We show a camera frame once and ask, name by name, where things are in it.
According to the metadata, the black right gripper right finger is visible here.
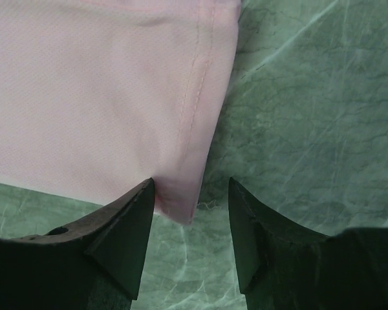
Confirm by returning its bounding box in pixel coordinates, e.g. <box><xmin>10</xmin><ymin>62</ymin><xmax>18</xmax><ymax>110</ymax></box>
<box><xmin>228</xmin><ymin>179</ymin><xmax>388</xmax><ymax>310</ymax></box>

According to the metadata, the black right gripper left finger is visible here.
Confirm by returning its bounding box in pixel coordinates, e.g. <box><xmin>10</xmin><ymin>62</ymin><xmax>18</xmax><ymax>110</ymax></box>
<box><xmin>0</xmin><ymin>179</ymin><xmax>155</xmax><ymax>309</ymax></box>

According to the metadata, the pink t shirt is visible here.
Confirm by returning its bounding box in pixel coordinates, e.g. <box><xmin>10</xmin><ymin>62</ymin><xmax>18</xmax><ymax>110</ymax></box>
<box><xmin>0</xmin><ymin>1</ymin><xmax>241</xmax><ymax>225</ymax></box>

